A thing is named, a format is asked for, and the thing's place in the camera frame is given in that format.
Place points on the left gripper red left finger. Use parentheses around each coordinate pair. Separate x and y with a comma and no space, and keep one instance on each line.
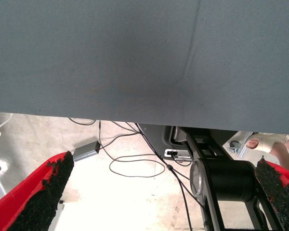
(21,204)

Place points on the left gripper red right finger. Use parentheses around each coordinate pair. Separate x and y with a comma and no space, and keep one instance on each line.
(281,192)

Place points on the beige slipper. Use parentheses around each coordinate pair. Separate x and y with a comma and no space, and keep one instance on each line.
(267,142)

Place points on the grey caster wheel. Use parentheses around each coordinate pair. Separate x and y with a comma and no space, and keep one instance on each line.
(234,145)

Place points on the small grey box device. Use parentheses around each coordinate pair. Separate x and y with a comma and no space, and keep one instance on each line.
(85,151)

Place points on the dark grey chassis panel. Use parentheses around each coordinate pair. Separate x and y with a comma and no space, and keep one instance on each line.
(154,137)

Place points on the dark grey table cloth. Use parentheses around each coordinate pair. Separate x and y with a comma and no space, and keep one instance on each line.
(135,48)

